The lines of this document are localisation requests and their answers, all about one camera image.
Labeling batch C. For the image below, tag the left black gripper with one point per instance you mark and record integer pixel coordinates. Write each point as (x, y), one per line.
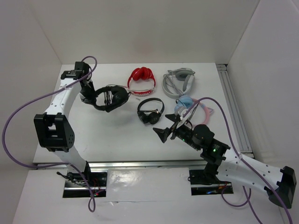
(91, 98)

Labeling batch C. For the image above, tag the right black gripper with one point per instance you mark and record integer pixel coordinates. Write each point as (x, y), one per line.
(163, 133)

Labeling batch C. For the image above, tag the black headset with microphone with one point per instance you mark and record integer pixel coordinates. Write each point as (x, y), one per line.
(114, 97)

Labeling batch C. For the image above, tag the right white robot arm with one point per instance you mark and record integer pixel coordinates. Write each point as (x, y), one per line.
(226, 165)

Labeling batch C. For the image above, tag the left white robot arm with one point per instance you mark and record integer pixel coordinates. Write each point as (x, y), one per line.
(53, 129)

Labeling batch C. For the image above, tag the small black on-ear headphones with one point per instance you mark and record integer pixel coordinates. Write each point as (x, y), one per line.
(150, 116)

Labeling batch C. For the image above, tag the blue pink cat headphones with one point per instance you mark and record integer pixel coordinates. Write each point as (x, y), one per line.
(186, 101)

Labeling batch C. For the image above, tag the grey white headphones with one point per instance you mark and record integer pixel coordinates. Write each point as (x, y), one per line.
(178, 82)

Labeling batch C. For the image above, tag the red white headphones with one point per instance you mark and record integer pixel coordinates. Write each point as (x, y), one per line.
(139, 75)

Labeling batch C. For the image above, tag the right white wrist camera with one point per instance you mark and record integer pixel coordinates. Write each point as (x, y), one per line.
(184, 115)

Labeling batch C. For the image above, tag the aluminium front rail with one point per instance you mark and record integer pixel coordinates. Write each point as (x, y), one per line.
(147, 164)

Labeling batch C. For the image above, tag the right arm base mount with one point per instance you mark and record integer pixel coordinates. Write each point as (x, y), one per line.
(202, 186)

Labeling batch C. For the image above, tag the aluminium side rail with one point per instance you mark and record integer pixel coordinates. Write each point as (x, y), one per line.
(238, 124)

